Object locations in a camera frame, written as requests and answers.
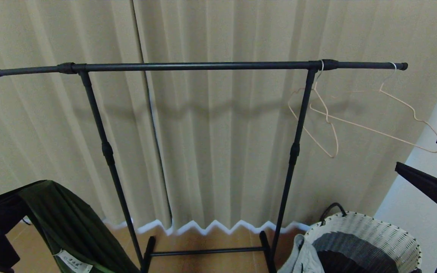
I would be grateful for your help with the pink clothes hanger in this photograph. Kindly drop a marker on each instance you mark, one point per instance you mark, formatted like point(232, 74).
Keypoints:
point(374, 131)
point(317, 139)

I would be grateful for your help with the green long-sleeved shirt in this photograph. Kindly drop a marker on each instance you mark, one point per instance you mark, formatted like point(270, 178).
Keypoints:
point(74, 227)

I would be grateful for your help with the pale grey shorts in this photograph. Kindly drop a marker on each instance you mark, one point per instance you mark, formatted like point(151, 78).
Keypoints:
point(302, 258)

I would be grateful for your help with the white laundry basket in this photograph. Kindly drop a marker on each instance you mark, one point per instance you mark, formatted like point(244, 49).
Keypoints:
point(374, 231)

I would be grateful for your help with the black clothes rack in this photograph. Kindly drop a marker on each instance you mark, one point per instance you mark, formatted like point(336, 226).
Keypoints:
point(203, 66)

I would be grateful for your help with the beige curtain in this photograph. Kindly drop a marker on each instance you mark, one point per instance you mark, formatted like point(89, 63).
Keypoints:
point(222, 151)

